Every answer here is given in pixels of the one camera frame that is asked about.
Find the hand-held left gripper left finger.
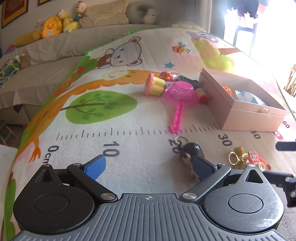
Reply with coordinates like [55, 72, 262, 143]
[30, 155, 117, 203]

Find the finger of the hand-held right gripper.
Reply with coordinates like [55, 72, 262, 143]
[263, 171, 296, 207]
[276, 140, 296, 151]

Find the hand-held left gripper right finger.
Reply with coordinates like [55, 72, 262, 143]
[180, 155, 269, 205]

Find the black figure keychain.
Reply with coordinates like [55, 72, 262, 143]
[173, 136, 204, 182]

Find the pink cardboard box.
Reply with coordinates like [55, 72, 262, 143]
[199, 68, 287, 131]

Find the pink toy strainer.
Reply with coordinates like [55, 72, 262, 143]
[165, 81, 199, 133]

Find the yellow toy cup pink lid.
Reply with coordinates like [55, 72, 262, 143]
[143, 73, 167, 96]

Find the printed play mat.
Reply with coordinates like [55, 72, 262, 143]
[5, 28, 296, 241]

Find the blue and white toy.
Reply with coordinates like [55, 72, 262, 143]
[234, 91, 267, 105]

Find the yellow wicker object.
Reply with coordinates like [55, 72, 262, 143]
[284, 64, 296, 97]

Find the red and beige toy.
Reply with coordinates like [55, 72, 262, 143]
[195, 88, 210, 104]

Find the white furniture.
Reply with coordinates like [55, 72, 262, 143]
[0, 145, 18, 223]

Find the green toy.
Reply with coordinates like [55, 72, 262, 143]
[177, 75, 201, 88]

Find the wooden stool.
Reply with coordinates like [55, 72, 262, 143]
[0, 120, 17, 146]

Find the red round toy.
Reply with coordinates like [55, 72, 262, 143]
[159, 72, 179, 82]

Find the grey covered sofa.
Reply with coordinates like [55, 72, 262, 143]
[0, 22, 208, 127]

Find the brown plush bear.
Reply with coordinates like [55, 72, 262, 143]
[19, 52, 32, 69]

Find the green knitted cloth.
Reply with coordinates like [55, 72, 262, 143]
[0, 57, 22, 87]

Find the long yellow plush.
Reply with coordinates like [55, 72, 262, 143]
[3, 31, 42, 55]

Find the yellow duck plush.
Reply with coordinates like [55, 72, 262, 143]
[40, 16, 63, 39]

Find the small yellow and white plush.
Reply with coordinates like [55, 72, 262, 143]
[58, 10, 78, 33]

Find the beige pillow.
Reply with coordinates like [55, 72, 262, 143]
[79, 0, 129, 29]

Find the grey neck pillow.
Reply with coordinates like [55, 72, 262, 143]
[126, 2, 159, 25]

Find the large framed picture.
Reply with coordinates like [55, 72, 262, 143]
[1, 0, 29, 29]

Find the red monkey keychain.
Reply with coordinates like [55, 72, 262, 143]
[246, 151, 272, 172]

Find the gold keychain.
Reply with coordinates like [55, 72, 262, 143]
[229, 146, 247, 170]

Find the dark window frame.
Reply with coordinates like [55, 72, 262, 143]
[227, 0, 260, 47]

